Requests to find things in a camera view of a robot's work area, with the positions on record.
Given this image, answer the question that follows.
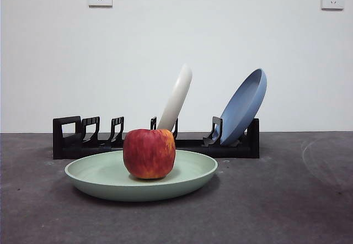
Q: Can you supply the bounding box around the white plate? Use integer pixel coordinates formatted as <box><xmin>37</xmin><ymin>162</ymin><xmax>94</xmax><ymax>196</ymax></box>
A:
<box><xmin>156</xmin><ymin>63</ymin><xmax>193</xmax><ymax>132</ymax></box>

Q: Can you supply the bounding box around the green plate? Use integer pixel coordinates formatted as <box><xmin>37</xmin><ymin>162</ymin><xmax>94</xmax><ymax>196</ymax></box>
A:
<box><xmin>65</xmin><ymin>149</ymin><xmax>218</xmax><ymax>202</ymax></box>

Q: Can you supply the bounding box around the red yellow apple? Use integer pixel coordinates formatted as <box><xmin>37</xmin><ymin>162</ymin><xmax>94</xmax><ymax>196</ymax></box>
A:
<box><xmin>122</xmin><ymin>129</ymin><xmax>177</xmax><ymax>180</ymax></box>

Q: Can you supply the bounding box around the black plate rack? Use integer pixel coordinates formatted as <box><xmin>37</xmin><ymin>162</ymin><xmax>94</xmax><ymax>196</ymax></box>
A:
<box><xmin>52</xmin><ymin>115</ymin><xmax>260</xmax><ymax>160</ymax></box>

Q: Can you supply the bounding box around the blue plate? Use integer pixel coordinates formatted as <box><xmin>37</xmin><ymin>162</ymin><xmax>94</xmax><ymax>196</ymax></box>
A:
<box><xmin>219</xmin><ymin>68</ymin><xmax>268</xmax><ymax>147</ymax></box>

